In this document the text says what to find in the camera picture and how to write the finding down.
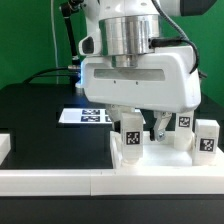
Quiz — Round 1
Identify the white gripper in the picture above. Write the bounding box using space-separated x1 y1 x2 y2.
81 46 201 142

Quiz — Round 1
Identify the white square table top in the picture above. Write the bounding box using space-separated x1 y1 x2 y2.
110 131 224 169

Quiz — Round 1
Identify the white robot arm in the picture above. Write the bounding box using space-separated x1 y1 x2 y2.
66 0 217 141

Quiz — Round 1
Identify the white sheet with tag markers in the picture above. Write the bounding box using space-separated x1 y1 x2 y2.
59 108 146 125

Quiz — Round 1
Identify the white front fence wall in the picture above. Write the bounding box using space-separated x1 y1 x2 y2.
0 167 224 196

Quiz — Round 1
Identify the white fence wall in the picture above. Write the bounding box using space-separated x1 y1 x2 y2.
0 134 11 165
0 167 224 196

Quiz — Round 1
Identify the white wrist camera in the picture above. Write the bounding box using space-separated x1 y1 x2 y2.
79 31 102 56

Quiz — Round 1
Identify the white left fence wall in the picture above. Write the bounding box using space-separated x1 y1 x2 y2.
0 134 11 165

